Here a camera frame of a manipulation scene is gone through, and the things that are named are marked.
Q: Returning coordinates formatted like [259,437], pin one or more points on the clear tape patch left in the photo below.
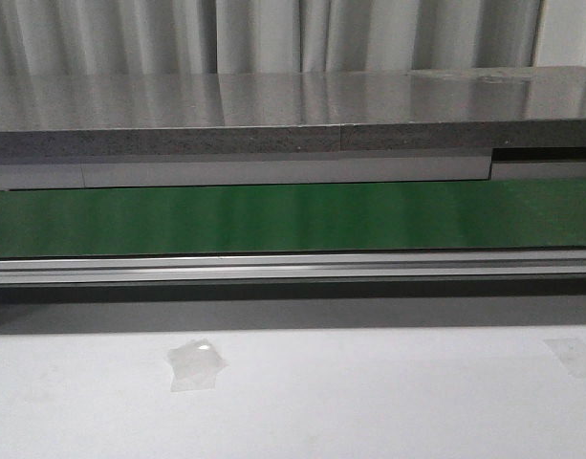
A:
[195,366]

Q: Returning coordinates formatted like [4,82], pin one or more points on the clear tape patch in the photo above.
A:
[571,353]
[195,366]

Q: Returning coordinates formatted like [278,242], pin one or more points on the green conveyor belt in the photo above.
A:
[293,218]

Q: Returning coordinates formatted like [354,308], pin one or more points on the clear tape patch right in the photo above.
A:
[571,353]

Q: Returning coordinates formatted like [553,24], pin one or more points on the white pleated curtain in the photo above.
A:
[234,37]

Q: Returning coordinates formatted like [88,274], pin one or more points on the grey rear conveyor rail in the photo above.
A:
[406,165]

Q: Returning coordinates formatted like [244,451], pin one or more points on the aluminium front conveyor rail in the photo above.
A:
[286,266]

